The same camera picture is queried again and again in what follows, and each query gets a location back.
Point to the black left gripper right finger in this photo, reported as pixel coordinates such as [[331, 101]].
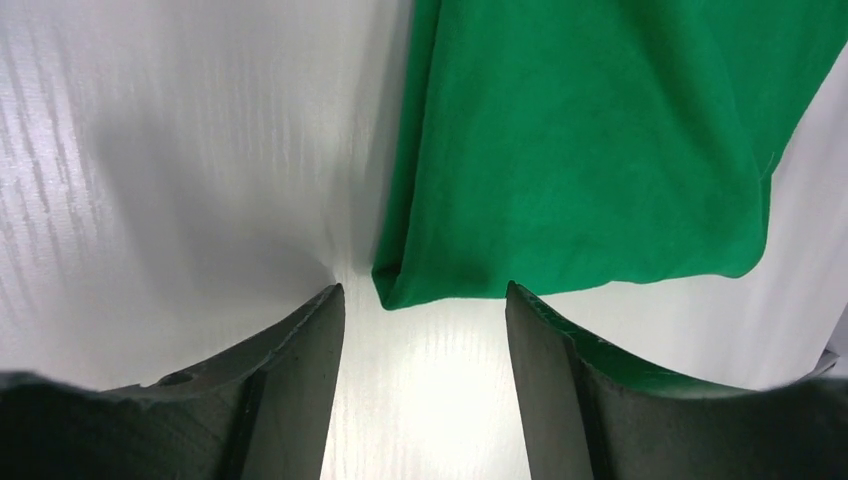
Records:
[[592, 410]]

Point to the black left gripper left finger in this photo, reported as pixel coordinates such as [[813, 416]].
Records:
[[258, 410]]

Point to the green t-shirt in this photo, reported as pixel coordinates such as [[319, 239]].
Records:
[[564, 145]]

